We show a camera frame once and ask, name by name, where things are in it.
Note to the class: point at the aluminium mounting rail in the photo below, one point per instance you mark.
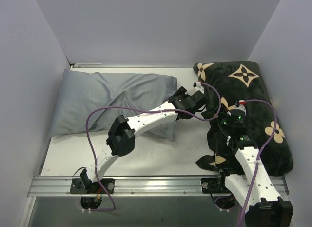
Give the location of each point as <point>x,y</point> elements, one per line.
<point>45,186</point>

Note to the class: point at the black flower-patterned pillow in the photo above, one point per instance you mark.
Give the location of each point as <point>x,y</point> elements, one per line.
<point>242,80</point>

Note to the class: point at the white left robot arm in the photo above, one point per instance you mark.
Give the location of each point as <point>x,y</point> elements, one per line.
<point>123,132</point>

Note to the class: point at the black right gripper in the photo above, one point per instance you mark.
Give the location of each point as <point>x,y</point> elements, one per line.
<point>224,124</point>

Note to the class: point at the grey pillowcase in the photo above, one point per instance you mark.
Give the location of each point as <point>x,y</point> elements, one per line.
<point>94,100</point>

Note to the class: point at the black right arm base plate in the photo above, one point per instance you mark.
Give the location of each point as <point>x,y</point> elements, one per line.
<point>214,185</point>

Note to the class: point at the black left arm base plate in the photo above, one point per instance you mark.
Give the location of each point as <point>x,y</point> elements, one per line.
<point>77,186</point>

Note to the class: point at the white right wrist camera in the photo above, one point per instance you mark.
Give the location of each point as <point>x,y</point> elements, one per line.
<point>237,109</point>

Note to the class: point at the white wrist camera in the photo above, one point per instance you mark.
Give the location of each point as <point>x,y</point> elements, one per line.
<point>237,109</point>
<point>196,87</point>

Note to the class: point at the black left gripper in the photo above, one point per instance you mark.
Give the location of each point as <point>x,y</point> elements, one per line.
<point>201,98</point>

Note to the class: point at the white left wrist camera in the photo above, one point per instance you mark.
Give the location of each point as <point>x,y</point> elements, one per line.
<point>196,87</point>

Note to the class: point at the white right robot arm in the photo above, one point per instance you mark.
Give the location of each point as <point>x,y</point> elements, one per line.
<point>261,204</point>

